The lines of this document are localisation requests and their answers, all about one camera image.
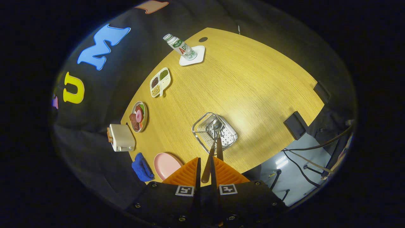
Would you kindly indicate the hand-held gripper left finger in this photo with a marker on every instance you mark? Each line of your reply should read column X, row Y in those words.
column 198, row 196

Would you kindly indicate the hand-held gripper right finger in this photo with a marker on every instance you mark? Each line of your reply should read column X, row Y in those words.
column 214, row 199

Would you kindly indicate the metal fork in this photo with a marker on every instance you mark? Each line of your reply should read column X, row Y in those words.
column 219, row 148

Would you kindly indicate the metal spoon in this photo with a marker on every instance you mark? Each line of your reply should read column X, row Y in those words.
column 217, row 125

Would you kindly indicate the pink plate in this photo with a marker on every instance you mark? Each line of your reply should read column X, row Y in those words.
column 166, row 164

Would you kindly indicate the blue towel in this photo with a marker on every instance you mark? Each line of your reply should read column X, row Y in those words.
column 142, row 167

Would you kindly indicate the white oval food plate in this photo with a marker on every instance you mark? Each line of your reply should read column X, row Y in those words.
column 145, row 122

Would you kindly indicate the white toaster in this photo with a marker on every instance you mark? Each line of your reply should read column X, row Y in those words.
column 123, row 137

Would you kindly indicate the brown meat piece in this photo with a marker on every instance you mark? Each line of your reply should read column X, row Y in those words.
column 134, row 122

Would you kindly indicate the pink ham slice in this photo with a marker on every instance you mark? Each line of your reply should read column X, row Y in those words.
column 139, row 115

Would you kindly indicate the green lettuce leaf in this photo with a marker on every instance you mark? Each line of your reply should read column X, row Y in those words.
column 143, row 108

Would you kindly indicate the toast slices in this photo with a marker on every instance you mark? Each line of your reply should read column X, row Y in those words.
column 109, row 135

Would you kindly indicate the black table clamp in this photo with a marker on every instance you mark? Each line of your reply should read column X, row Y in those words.
column 295, row 125
column 322, row 91

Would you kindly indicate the white divided bean dish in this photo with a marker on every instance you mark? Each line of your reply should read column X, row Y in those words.
column 166, row 83

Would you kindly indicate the white square coaster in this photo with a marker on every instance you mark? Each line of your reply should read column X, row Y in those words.
column 197, row 52

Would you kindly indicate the white drink bottle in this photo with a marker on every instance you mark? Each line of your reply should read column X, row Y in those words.
column 180, row 47

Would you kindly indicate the dark round table grommet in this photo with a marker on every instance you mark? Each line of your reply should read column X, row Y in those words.
column 203, row 39

